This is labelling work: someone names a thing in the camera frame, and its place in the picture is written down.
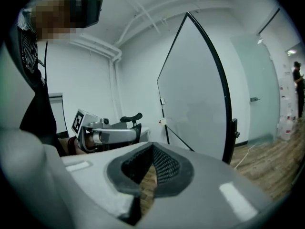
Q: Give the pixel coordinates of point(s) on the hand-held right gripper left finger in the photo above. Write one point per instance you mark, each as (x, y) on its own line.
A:
(71, 187)

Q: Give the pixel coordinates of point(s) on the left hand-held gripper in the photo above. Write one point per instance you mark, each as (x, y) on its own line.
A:
(82, 121)

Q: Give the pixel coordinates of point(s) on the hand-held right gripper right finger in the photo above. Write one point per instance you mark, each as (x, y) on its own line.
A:
(209, 194)

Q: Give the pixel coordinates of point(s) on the white board black frame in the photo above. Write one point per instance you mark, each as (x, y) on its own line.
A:
(195, 80)

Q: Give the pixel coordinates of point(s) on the person's left forearm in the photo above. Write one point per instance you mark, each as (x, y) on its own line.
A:
(62, 148)

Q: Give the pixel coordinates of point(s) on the person's left hand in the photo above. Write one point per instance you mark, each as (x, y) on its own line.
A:
(90, 142)

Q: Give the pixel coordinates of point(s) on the black office chair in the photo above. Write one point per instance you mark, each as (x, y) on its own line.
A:
(131, 117)

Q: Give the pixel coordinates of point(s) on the white office desk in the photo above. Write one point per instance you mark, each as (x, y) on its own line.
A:
(145, 133)

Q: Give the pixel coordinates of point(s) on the red wrist bands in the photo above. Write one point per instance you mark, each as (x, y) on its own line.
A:
(72, 145)

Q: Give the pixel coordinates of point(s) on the small white box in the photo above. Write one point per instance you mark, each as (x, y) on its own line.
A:
(163, 121)

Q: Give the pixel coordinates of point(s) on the small grey clip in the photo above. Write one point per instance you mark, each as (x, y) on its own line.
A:
(163, 101)

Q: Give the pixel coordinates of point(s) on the white easel board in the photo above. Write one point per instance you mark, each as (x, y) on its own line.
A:
(57, 113)

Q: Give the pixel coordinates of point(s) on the person's black garment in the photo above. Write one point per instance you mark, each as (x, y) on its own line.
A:
(38, 108)

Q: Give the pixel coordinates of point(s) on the frosted glass door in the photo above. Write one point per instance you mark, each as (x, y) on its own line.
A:
(257, 80)

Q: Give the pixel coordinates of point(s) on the person's striped shirt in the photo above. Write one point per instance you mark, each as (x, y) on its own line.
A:
(28, 46)

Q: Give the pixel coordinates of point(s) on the person's head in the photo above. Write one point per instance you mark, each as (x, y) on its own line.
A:
(54, 15)

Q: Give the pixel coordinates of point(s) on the ceiling light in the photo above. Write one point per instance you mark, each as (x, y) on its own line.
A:
(291, 52)

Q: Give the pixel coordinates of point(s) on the white wall pipes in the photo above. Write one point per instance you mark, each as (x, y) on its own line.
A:
(100, 47)

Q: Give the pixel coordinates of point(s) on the black head-mounted camera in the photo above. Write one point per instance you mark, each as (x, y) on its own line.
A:
(91, 11)

